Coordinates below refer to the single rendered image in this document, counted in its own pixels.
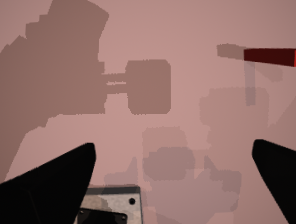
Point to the dark red rectangular bar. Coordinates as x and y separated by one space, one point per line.
278 56

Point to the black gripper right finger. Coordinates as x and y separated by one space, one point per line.
277 167

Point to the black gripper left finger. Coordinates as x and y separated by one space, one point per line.
51 193

